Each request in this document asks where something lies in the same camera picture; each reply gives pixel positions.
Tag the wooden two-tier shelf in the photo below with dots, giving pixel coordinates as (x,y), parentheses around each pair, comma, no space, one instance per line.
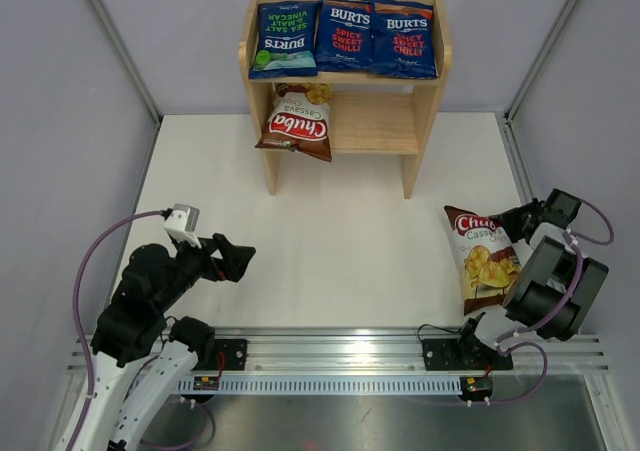
(383,116)

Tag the grey aluminium frame post right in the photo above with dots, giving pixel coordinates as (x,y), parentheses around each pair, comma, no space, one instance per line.
(554,33)

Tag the grey aluminium frame post left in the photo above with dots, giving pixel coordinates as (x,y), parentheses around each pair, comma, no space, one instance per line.
(119,48)

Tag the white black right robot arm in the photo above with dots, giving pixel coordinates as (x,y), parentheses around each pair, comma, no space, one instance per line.
(521,271)

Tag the brown Chuba cassava chips bag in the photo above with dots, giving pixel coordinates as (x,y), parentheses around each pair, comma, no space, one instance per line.
(299,121)

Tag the blue Burts spicy chilli bag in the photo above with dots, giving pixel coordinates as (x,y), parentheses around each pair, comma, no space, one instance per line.
(343,39)

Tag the blue Burts sea salt bag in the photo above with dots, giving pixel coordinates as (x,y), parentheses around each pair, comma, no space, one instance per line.
(286,40)

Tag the grey aluminium frame post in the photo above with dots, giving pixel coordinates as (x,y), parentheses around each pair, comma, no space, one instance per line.
(554,33)
(119,48)

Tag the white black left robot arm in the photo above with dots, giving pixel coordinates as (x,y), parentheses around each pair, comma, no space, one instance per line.
(135,359)

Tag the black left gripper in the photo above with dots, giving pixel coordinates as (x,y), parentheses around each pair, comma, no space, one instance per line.
(235,257)

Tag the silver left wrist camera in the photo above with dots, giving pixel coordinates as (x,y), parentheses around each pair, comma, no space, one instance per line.
(180,225)

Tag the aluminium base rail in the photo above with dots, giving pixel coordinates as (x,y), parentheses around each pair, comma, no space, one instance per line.
(383,361)

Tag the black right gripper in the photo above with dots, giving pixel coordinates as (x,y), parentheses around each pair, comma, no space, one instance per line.
(506,218)

